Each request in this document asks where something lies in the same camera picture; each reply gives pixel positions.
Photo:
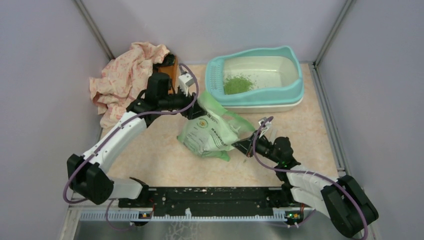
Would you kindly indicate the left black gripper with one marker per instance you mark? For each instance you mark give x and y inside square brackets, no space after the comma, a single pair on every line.
[195,111]

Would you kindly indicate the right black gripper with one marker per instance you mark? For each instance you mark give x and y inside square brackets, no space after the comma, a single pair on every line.
[245,145]

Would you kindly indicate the white bag clip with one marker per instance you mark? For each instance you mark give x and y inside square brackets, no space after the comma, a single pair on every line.
[273,135]

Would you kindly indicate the green litter bag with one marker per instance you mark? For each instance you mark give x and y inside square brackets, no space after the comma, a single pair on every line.
[212,135]

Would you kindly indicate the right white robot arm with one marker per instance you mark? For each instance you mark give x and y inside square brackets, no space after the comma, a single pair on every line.
[341,199]

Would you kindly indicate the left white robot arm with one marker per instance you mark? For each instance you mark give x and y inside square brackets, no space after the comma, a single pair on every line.
[87,173]

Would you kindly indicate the green litter pile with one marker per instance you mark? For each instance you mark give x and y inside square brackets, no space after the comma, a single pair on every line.
[236,84]

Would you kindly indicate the teal litter box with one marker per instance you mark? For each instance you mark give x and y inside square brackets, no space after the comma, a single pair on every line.
[275,71]

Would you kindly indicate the wooden tray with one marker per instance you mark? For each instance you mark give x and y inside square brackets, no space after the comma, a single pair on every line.
[169,70]

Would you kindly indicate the dark plant far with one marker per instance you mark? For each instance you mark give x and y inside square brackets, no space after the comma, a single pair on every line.
[169,60]

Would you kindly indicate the pink patterned cloth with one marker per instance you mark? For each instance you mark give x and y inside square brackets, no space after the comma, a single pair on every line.
[122,79]

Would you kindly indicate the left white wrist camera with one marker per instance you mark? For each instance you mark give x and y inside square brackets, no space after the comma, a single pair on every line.
[184,82]

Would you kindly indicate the white slotted cable duct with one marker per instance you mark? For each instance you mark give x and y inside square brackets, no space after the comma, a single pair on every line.
[144,216]

